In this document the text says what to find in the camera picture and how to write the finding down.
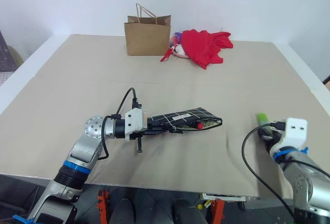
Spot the pink basket with items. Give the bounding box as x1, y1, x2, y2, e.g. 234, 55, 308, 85
160, 31, 192, 63

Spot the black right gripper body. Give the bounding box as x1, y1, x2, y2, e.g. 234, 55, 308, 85
265, 130, 282, 148

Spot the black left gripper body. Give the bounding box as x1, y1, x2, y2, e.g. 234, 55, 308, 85
129, 122, 163, 154

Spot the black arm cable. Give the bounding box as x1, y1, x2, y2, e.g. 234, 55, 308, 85
97, 87, 139, 161
241, 122, 295, 218

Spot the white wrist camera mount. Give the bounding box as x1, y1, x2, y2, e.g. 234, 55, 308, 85
124, 108, 148, 141
270, 117, 308, 153

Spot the green highlighter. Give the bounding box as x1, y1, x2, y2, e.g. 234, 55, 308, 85
255, 113, 274, 135

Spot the red metal stand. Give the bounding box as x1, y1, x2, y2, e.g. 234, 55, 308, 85
96, 188, 111, 224
210, 197, 225, 224

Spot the grey laptop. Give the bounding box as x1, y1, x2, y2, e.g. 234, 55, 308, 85
0, 30, 18, 87

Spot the beige table cover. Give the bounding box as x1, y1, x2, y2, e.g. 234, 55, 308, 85
0, 33, 330, 199

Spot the olive green chair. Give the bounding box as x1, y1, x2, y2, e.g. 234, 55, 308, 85
7, 45, 24, 69

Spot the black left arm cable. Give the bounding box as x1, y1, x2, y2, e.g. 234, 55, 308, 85
97, 87, 139, 161

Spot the white bracket under table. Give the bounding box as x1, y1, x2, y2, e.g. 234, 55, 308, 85
201, 193, 246, 202

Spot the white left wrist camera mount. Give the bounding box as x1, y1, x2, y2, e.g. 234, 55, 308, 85
124, 108, 148, 141

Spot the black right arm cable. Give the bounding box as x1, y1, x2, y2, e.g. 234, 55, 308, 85
241, 122, 295, 218

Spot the black grid pencil pouch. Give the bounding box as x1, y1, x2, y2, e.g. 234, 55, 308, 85
150, 107, 223, 133

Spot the red cloth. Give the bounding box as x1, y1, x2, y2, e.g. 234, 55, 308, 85
180, 29, 234, 71

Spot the brown paper bag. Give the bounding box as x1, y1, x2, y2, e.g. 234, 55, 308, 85
124, 3, 172, 57

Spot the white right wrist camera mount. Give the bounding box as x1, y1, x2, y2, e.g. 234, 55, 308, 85
270, 117, 308, 153

